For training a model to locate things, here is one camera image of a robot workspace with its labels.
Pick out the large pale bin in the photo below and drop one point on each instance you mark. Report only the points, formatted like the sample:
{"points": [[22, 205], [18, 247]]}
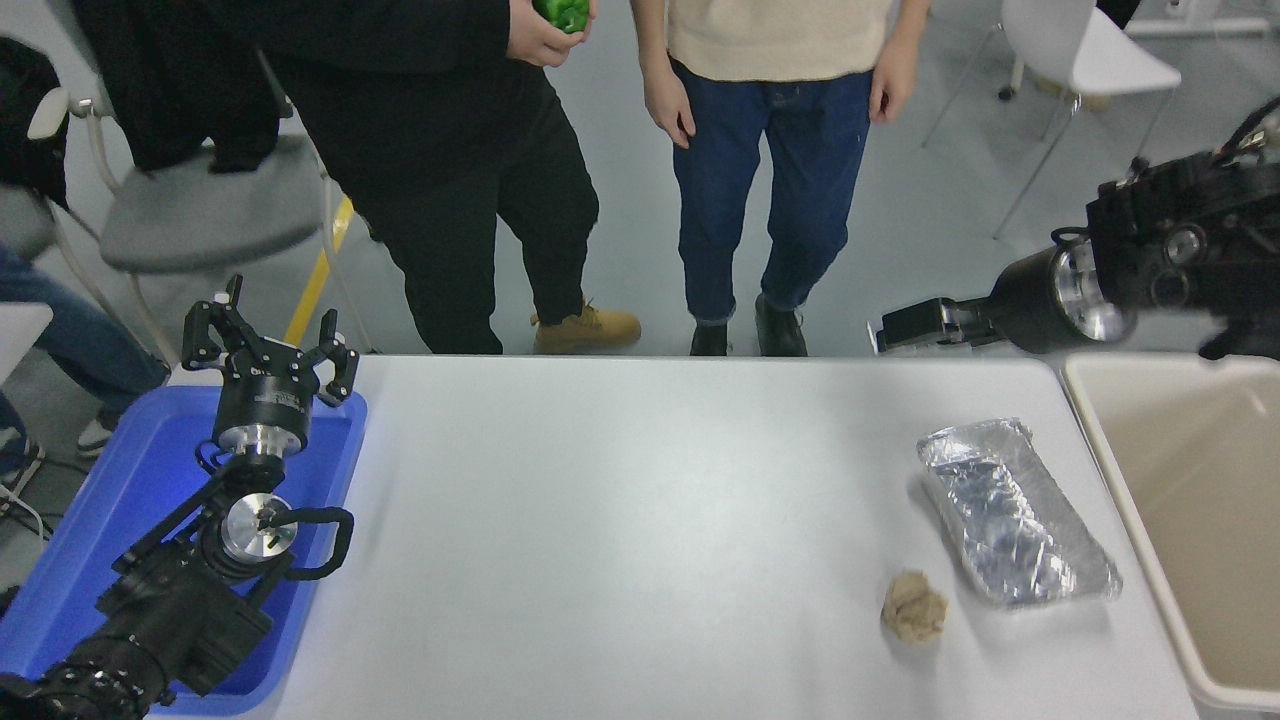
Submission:
{"points": [[1190, 500]]}

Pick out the green object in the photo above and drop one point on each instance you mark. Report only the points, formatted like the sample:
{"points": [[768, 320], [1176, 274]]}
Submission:
{"points": [[562, 12]]}

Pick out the blue plastic tray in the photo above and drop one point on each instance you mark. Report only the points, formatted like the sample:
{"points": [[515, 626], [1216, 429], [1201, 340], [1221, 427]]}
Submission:
{"points": [[100, 500]]}

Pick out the person's right hand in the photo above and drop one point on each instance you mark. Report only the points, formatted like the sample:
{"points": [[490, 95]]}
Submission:
{"points": [[668, 105]]}

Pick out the crumpled tan paper ball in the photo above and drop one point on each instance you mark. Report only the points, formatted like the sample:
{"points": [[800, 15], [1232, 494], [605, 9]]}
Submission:
{"points": [[914, 608]]}

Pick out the silver foil tray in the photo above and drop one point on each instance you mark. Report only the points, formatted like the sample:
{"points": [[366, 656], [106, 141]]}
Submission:
{"points": [[1010, 520]]}

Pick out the white side table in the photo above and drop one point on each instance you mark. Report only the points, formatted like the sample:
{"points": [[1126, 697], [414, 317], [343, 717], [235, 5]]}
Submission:
{"points": [[18, 330]]}

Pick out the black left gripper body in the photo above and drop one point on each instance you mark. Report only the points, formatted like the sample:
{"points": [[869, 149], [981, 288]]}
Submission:
{"points": [[262, 400]]}

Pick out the person's hand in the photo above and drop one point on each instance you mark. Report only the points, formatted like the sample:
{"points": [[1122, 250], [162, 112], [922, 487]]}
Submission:
{"points": [[530, 40]]}

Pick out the person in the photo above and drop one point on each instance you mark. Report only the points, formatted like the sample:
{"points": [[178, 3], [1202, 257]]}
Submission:
{"points": [[440, 150], [770, 150], [70, 330]]}

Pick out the black jacket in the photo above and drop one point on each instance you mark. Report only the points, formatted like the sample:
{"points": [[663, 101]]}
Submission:
{"points": [[180, 80]]}

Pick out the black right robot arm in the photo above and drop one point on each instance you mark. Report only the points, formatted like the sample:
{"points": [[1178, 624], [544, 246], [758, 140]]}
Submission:
{"points": [[1200, 230]]}

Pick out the white desk base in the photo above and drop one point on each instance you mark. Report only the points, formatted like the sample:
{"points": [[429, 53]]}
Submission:
{"points": [[1200, 25]]}

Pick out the white chair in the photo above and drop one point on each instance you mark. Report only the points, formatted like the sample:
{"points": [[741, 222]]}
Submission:
{"points": [[1090, 50]]}

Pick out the grey seat chair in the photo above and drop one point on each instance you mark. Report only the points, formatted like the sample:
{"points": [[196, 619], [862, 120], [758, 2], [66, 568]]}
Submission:
{"points": [[210, 205]]}

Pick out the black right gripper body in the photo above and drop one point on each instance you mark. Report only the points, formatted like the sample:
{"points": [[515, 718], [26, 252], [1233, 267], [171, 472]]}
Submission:
{"points": [[1030, 300]]}

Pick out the person's left hand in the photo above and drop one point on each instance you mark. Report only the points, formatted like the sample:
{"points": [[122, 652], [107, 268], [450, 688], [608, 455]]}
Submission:
{"points": [[893, 85]]}

